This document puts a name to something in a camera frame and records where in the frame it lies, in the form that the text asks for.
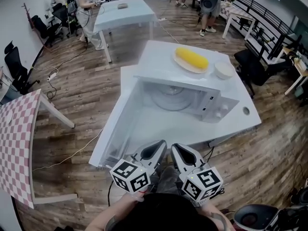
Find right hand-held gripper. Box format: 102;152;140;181
170;143;224;204

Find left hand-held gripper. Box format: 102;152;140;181
110;140;168;194

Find clear glass turntable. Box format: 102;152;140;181
150;84;194;112

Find person's right forearm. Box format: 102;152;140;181
199;200;235;231

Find person's left forearm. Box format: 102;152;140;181
84;191;145;231

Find person's camouflage trousers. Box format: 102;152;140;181
154;165;183;197

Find person's black shirt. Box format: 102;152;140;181
105;192;217;231

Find black white backpack unit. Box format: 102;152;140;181
233;203;308;231

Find white microwave oven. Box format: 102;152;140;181
88;39;241;168

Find beige oval plate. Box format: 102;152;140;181
173;49;209;74

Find white bowl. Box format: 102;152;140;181
214;61;235;80

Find yellow corn cob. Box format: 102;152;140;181
175;47;209;72

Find white table under checkered cloth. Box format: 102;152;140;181
30;90;78;205

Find black office chair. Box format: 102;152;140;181
233;48;293;99
51;5;80;38

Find pale blue table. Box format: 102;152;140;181
92;0;158;64

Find wooden top table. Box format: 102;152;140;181
282;46;308;96

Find white round disc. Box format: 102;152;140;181
3;110;14;125

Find black metal railing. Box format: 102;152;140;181
232;0;303;62

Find black high back chair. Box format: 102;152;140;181
4;41;40;95

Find black floor cable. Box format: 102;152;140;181
202;147;215;163

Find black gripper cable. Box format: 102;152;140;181
107;180;114;207

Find white table with cable hole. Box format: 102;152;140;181
120;65;262;148

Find white floor cable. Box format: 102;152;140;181
32;128;104;172

